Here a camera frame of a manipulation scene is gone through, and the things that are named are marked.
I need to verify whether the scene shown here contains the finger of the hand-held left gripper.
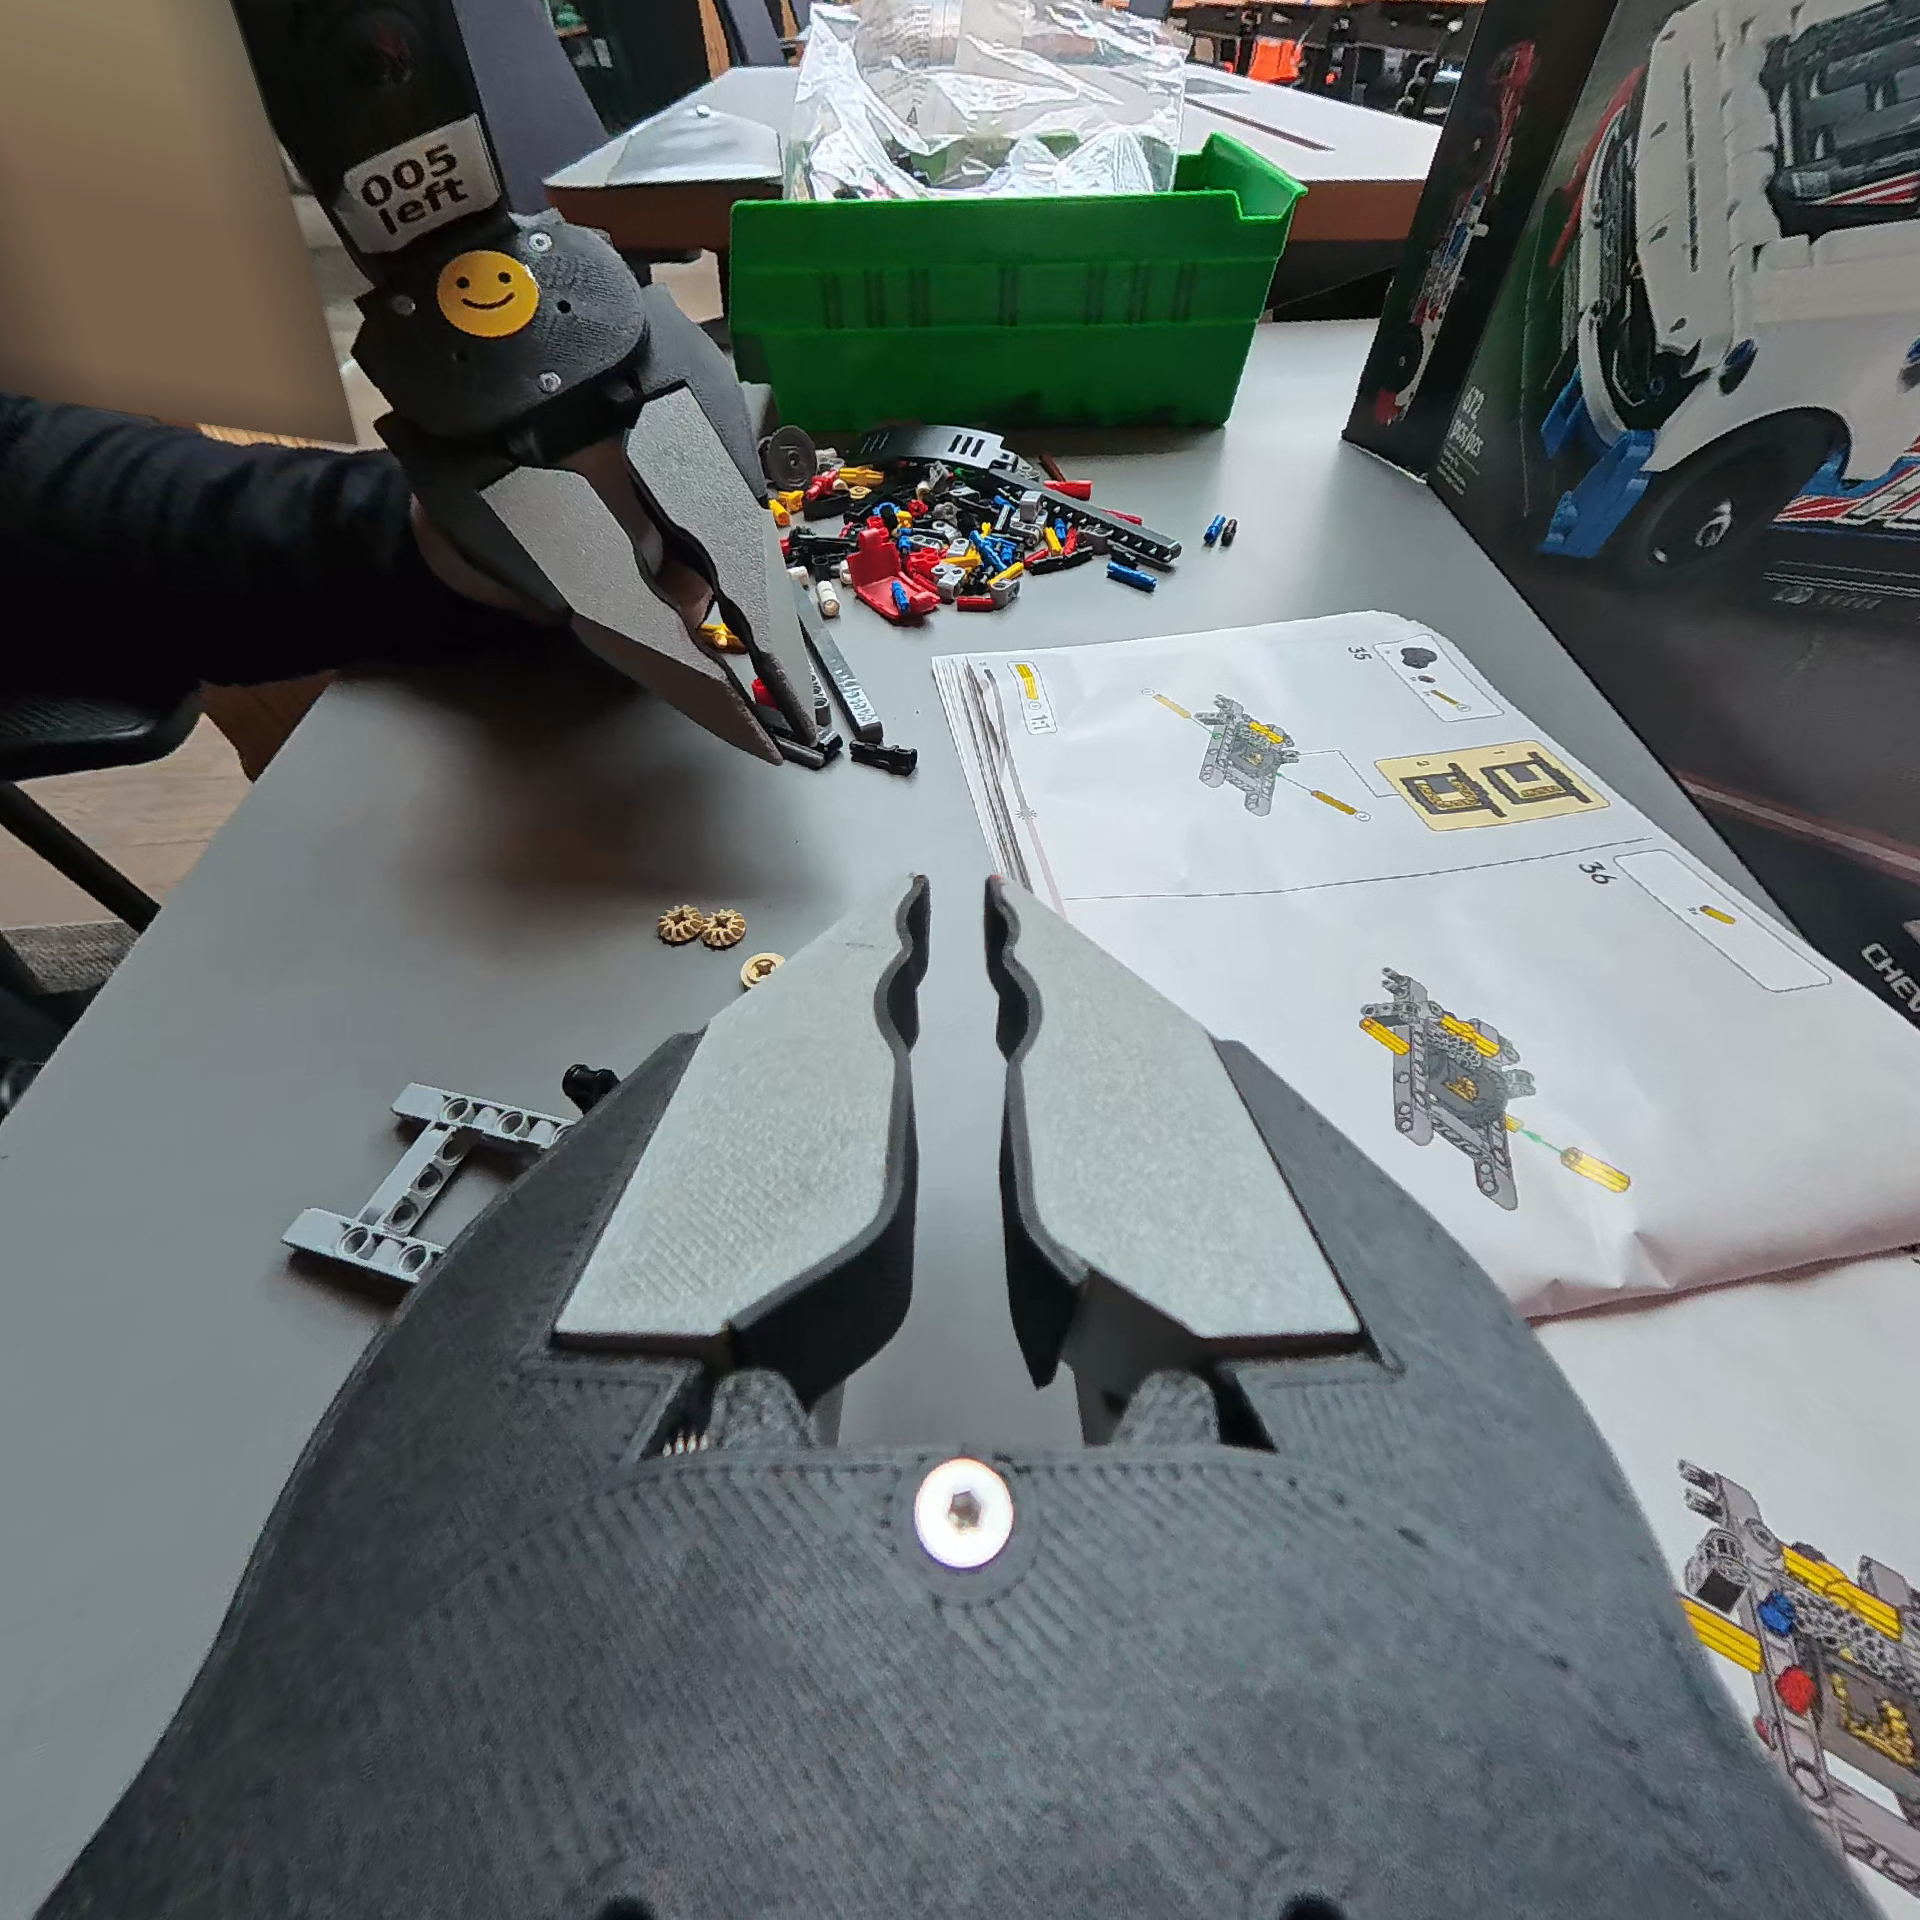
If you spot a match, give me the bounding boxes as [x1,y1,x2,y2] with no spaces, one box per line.
[481,439,783,771]
[621,381,821,748]

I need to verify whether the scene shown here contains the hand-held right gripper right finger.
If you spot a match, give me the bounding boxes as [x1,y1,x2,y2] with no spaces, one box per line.
[984,876,1363,1387]

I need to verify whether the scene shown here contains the light grey frame assembly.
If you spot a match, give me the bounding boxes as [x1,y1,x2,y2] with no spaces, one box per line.
[282,1083,579,1283]

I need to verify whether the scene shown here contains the person's left forearm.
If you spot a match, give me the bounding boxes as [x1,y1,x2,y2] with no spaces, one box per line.
[0,388,579,709]

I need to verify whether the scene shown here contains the person's left hand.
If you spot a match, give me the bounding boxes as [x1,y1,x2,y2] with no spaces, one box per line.
[407,496,723,644]

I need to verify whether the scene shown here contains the race car set box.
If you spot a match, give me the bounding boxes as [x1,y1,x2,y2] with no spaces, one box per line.
[1341,0,1920,1030]

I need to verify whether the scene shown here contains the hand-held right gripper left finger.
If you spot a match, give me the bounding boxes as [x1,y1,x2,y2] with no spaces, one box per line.
[551,876,930,1404]

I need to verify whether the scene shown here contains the red panel piece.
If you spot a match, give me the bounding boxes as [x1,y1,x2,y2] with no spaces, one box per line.
[845,525,944,623]

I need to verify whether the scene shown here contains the white instruction booklet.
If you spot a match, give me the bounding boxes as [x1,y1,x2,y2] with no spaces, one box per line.
[930,609,1920,1920]

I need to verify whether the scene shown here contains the pile of small building pieces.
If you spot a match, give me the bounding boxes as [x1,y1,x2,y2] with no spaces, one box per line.
[763,425,1189,621]

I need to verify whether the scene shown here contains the clear plastic bags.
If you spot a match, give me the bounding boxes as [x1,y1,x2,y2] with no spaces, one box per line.
[783,0,1189,198]

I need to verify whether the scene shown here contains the long dark grey beam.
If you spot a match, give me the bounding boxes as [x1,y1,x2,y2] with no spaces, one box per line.
[802,590,888,745]
[997,473,1186,570]

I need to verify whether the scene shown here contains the green storage bin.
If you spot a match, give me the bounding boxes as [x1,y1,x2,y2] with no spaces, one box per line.
[727,130,1307,430]

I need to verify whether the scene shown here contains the black mesh office chair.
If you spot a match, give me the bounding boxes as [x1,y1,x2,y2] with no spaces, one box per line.
[0,684,201,1080]

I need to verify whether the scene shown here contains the black vented panel piece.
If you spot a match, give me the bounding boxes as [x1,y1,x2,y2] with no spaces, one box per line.
[851,425,1010,473]

